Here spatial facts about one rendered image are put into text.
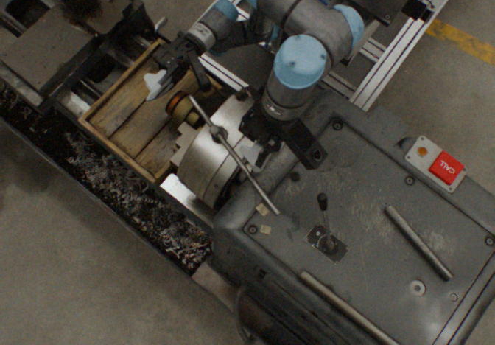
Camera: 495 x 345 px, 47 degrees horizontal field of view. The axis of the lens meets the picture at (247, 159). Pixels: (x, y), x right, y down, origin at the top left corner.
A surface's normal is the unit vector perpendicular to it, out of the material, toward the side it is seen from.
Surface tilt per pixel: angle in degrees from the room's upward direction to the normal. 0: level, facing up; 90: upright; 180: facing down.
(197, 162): 47
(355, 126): 0
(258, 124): 11
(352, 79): 0
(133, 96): 0
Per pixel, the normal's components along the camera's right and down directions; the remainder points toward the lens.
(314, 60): 0.16, -0.44
